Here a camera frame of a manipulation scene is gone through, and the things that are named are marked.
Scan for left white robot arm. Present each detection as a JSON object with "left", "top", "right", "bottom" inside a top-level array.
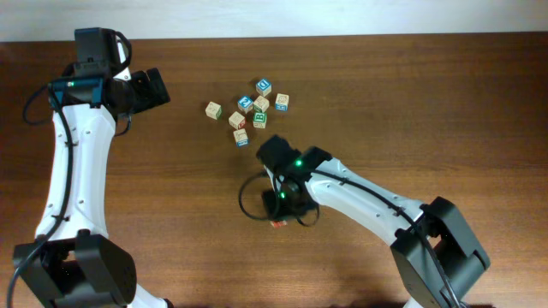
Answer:
[{"left": 13, "top": 64, "right": 172, "bottom": 307}]

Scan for green B block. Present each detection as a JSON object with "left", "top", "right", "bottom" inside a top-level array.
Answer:
[{"left": 253, "top": 112, "right": 267, "bottom": 129}]

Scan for wooden block blue base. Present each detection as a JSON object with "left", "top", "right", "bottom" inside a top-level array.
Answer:
[{"left": 275, "top": 93, "right": 289, "bottom": 111}]

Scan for blue letter block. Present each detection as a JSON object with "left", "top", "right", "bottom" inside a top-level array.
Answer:
[{"left": 237, "top": 96, "right": 253, "bottom": 114}]

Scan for wooden block blue J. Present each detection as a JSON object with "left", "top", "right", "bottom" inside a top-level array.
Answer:
[{"left": 233, "top": 128, "right": 249, "bottom": 147}]

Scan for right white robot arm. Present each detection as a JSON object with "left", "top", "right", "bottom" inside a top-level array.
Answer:
[{"left": 257, "top": 140, "right": 491, "bottom": 307}]

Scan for wooden block red side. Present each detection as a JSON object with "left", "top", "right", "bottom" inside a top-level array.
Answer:
[{"left": 229, "top": 111, "right": 246, "bottom": 130}]

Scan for red Y block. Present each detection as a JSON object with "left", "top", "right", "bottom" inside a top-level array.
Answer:
[{"left": 270, "top": 221, "right": 288, "bottom": 228}]

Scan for wooden block green side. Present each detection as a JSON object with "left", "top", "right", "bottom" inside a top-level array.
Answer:
[{"left": 205, "top": 102, "right": 223, "bottom": 120}]

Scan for plain wooden block centre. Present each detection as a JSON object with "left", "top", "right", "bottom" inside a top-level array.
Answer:
[{"left": 253, "top": 96, "right": 270, "bottom": 113}]

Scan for blue C block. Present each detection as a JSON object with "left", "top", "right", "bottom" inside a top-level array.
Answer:
[{"left": 255, "top": 78, "right": 272, "bottom": 97}]

